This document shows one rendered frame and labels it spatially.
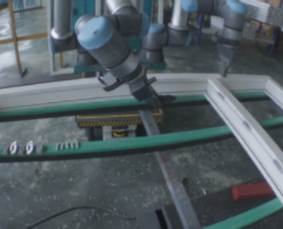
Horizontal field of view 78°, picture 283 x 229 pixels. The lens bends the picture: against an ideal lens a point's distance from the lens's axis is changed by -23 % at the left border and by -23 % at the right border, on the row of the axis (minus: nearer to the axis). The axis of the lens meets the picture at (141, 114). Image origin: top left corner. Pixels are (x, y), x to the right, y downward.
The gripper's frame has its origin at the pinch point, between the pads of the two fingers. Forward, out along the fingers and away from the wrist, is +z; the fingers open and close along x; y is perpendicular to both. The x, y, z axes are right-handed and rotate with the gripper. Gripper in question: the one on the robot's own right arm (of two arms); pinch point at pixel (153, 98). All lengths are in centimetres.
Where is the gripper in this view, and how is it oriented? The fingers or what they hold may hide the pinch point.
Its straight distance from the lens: 72.3
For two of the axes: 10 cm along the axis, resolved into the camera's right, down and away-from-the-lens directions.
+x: -2.2, -7.5, 6.3
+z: 4.9, 4.7, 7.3
